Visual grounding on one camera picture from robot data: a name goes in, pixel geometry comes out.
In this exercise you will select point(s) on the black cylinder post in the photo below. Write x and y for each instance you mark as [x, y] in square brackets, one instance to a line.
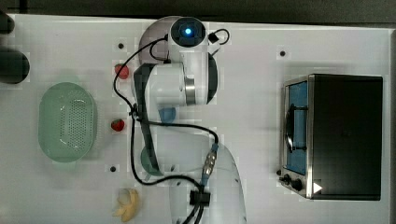
[14, 66]
[7, 24]

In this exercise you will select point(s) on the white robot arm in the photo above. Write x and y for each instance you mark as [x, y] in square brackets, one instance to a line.
[177, 73]

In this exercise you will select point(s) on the blue cup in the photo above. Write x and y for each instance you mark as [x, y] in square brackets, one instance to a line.
[167, 115]

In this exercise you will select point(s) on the green cup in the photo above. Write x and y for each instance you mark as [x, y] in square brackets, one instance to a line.
[150, 170]

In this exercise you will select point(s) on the silver black toaster oven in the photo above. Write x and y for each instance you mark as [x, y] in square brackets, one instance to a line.
[332, 137]

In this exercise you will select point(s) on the green perforated colander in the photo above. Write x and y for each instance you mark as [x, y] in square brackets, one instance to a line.
[67, 123]

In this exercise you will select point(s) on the red toy strawberry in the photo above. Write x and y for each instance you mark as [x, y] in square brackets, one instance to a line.
[122, 71]
[117, 125]

